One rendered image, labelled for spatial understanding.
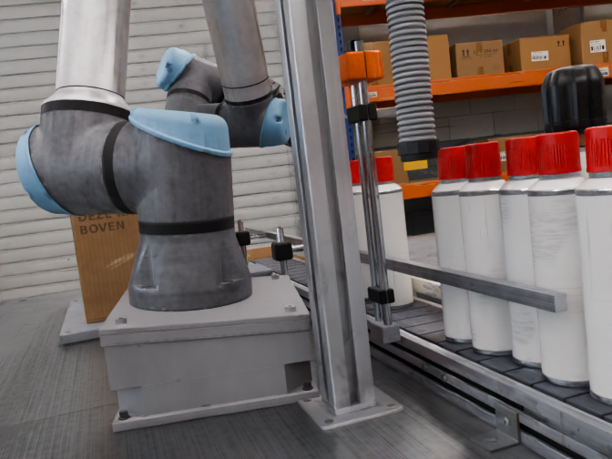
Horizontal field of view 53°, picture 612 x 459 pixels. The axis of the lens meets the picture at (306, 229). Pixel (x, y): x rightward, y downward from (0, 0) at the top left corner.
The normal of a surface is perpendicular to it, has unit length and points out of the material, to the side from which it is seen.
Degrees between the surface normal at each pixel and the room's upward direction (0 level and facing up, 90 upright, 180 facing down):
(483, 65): 91
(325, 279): 90
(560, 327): 90
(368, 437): 0
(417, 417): 0
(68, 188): 112
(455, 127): 90
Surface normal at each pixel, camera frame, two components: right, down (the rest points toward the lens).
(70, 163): -0.28, -0.02
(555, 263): -0.61, 0.15
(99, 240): 0.30, 0.05
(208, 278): 0.41, -0.21
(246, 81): 0.20, 0.49
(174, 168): 0.02, 0.13
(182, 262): 0.11, -0.18
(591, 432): -0.94, 0.14
